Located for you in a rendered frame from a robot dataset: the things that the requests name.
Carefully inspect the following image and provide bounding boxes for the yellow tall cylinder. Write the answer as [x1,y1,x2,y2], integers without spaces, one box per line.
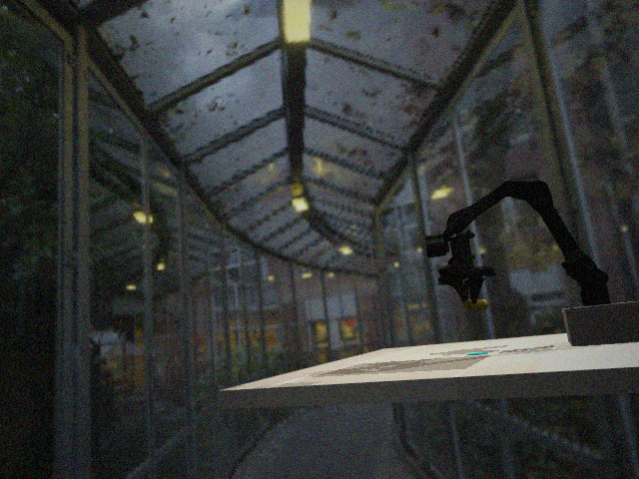
[463,299,488,311]

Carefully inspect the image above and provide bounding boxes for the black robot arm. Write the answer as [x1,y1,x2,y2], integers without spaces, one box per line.
[425,181,611,306]

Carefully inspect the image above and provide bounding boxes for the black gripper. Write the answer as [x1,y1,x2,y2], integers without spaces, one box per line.
[438,251,495,304]

